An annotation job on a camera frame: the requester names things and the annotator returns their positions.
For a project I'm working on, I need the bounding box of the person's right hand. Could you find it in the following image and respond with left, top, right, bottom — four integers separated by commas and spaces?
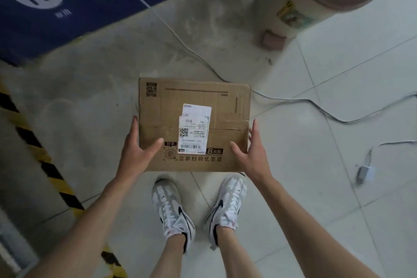
230, 119, 273, 184

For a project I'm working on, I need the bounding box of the person's left hand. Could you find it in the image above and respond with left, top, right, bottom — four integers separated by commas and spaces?
115, 116, 165, 183

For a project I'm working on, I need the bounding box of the brown cardboard shipping box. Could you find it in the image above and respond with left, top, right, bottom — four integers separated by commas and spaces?
138, 78, 252, 173

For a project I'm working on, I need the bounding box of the person's right forearm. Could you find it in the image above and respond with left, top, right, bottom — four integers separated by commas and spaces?
258, 174, 408, 278

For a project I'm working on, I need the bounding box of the person's left forearm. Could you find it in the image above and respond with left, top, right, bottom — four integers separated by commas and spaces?
23, 174, 141, 278

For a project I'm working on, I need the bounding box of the person's right white sneaker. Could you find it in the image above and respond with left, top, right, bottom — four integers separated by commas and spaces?
204, 175, 248, 251

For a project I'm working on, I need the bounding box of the person's white sneaker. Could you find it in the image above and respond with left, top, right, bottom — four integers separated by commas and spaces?
204, 175, 248, 251
151, 175, 196, 254

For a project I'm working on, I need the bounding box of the person's left white sneaker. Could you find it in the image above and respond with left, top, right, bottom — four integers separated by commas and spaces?
151, 175, 196, 254

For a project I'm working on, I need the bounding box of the person's right leg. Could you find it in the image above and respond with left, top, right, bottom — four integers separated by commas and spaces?
216, 225, 250, 278

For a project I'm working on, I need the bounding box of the person's leg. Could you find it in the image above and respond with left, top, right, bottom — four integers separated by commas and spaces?
216, 225, 250, 278
149, 235, 187, 278

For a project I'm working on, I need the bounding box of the person's left leg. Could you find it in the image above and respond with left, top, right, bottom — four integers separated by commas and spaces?
149, 235, 187, 278

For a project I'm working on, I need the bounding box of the white power adapter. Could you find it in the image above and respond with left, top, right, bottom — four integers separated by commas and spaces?
356, 165, 377, 185

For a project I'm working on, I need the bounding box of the yellow green appliance sticker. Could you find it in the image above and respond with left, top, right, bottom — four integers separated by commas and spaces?
276, 0, 319, 29

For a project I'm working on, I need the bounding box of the blue banner with white icons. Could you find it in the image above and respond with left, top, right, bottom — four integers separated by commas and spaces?
0, 0, 259, 67

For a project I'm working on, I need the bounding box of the long white cable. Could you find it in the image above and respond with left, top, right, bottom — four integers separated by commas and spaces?
104, 0, 417, 124

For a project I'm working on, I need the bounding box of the white adapter cable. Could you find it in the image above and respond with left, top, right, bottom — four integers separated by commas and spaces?
364, 139, 417, 167

